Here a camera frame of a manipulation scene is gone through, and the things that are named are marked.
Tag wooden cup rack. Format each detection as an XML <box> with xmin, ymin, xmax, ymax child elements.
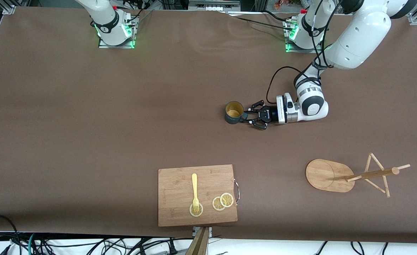
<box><xmin>305</xmin><ymin>152</ymin><xmax>411</xmax><ymax>198</ymax></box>

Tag thick black floor cable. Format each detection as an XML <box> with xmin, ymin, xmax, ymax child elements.
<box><xmin>0</xmin><ymin>214</ymin><xmax>22</xmax><ymax>255</ymax></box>

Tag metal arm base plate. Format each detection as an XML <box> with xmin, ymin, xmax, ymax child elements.
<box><xmin>284</xmin><ymin>18</ymin><xmax>323</xmax><ymax>53</ymax></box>
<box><xmin>98</xmin><ymin>16</ymin><xmax>137</xmax><ymax>49</ymax></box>

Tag yellow plastic fork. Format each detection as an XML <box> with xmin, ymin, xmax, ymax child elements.
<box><xmin>191</xmin><ymin>173</ymin><xmax>200</xmax><ymax>214</ymax></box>

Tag brown table cover mat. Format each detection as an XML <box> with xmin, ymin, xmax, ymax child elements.
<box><xmin>0</xmin><ymin>6</ymin><xmax>417</xmax><ymax>245</ymax></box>

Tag dark teal cup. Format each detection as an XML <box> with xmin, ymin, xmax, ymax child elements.
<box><xmin>224</xmin><ymin>101</ymin><xmax>248</xmax><ymax>125</ymax></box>

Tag grey power strip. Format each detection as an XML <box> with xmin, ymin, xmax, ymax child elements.
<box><xmin>189</xmin><ymin>0</ymin><xmax>241</xmax><ymax>11</ymax></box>

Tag black table cable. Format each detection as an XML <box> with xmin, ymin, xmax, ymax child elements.
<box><xmin>229</xmin><ymin>15</ymin><xmax>294</xmax><ymax>31</ymax></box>
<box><xmin>263</xmin><ymin>10</ymin><xmax>292</xmax><ymax>23</ymax></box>

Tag wooden beam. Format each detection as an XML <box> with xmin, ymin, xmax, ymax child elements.
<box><xmin>185</xmin><ymin>227</ymin><xmax>209</xmax><ymax>255</ymax></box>

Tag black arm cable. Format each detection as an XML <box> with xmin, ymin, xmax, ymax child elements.
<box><xmin>266</xmin><ymin>0</ymin><xmax>342</xmax><ymax>104</ymax></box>

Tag wooden cutting board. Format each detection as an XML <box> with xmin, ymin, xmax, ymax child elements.
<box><xmin>158</xmin><ymin>164</ymin><xmax>240</xmax><ymax>227</ymax></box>

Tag metal bracket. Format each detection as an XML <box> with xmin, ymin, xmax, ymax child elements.
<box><xmin>192</xmin><ymin>227</ymin><xmax>213</xmax><ymax>238</ymax></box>

